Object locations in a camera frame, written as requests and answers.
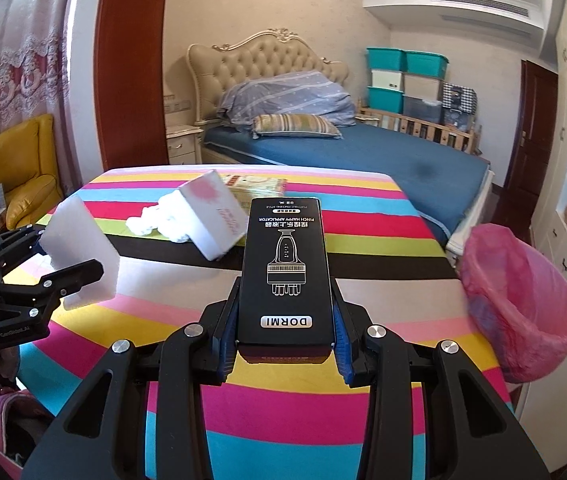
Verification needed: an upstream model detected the large white foam block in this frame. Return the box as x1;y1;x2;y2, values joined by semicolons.
44;195;120;311

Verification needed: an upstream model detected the striped pillow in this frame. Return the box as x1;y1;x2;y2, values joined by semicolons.
252;113;343;139

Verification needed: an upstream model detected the blue bed sheet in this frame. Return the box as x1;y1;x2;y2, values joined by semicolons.
198;122;491;256

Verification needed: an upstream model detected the white box with pink print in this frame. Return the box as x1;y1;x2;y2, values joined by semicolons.
178;170;247;262

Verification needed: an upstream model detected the white slotted air vent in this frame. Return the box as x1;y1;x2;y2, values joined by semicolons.
431;0;531;17

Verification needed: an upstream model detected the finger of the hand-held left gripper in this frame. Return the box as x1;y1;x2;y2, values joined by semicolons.
0;225;47;281
0;259;104;311

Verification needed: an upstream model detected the wooden crib rail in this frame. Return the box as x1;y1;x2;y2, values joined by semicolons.
356;97;481;156

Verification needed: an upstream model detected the beige tufted bed headboard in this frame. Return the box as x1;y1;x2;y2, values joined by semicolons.
187;28;350;126

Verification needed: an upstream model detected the black white checkered bag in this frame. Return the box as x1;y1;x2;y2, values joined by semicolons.
442;82;479;128

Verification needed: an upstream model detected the stack of plastic storage boxes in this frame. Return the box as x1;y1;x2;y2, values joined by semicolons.
366;47;450;124

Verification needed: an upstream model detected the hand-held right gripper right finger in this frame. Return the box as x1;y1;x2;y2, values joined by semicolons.
331;280;549;480

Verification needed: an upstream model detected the white crumpled tissue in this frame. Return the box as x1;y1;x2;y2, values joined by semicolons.
126;191;199;243

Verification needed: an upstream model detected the blue-grey dotted duvet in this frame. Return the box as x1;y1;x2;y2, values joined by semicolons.
216;71;359;128

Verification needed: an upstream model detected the pink lace curtain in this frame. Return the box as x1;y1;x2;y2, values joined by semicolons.
0;0;82;161

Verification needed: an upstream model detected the white built-in shelf unit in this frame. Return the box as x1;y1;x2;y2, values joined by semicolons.
528;0;567;321

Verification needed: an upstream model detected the cream nightstand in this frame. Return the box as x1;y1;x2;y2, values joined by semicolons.
166;122;204;166

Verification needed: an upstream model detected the bin with pink bag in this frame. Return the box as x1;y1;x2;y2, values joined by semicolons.
456;223;567;385

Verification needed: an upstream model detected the beige flat packet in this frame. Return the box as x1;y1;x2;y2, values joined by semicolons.
218;172;288;197

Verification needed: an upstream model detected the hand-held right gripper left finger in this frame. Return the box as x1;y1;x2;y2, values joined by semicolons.
21;275;242;480

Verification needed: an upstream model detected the black printed box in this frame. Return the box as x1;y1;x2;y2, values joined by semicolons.
236;197;337;366

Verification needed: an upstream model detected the yellow leather armchair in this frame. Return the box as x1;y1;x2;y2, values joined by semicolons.
0;114;64;231

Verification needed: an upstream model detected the dark wooden door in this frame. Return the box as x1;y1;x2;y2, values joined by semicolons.
506;60;559;223

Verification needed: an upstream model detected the red-brown wooden door frame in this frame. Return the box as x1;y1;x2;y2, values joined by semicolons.
94;0;170;183

